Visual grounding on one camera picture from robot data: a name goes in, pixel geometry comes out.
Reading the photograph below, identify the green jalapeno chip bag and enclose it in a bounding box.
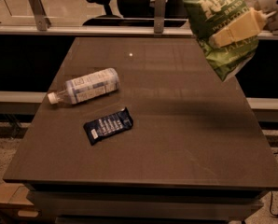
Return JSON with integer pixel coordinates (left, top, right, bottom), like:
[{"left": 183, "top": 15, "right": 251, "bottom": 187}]
[{"left": 183, "top": 0, "right": 258, "bottom": 81}]

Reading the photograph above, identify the cardboard box under table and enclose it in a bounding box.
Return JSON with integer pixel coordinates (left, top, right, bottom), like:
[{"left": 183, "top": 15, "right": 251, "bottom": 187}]
[{"left": 0, "top": 182, "right": 54, "bottom": 224}]

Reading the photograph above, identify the left metal glass bracket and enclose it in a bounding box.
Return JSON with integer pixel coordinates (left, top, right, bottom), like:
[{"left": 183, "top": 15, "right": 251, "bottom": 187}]
[{"left": 28, "top": 0, "right": 51, "bottom": 31}]

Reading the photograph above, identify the right metal glass bracket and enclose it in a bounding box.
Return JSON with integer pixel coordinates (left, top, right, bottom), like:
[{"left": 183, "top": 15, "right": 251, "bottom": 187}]
[{"left": 154, "top": 0, "right": 166, "bottom": 34}]

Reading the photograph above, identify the clear plastic bottle white label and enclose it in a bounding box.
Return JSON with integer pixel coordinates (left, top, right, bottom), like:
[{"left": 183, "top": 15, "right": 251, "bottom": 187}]
[{"left": 48, "top": 68, "right": 119, "bottom": 105}]

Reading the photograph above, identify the dark blue snack bar wrapper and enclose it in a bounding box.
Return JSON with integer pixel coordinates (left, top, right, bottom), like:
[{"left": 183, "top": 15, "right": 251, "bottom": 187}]
[{"left": 83, "top": 107, "right": 133, "bottom": 146}]

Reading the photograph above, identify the metal glass bracket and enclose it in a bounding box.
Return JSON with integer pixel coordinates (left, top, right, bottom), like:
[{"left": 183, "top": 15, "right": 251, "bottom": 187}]
[
  {"left": 154, "top": 0, "right": 166, "bottom": 34},
  {"left": 28, "top": 0, "right": 51, "bottom": 31}
]

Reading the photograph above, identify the black office chair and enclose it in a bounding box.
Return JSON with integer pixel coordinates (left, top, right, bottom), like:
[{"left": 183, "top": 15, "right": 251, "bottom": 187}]
[{"left": 83, "top": 0, "right": 188, "bottom": 27}]

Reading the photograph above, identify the brown table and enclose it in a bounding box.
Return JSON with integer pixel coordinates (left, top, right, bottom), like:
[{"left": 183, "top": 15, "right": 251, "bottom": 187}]
[{"left": 4, "top": 37, "right": 278, "bottom": 221}]

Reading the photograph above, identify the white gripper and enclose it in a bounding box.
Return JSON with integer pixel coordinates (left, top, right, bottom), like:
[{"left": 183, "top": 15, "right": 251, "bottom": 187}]
[{"left": 209, "top": 0, "right": 278, "bottom": 49}]

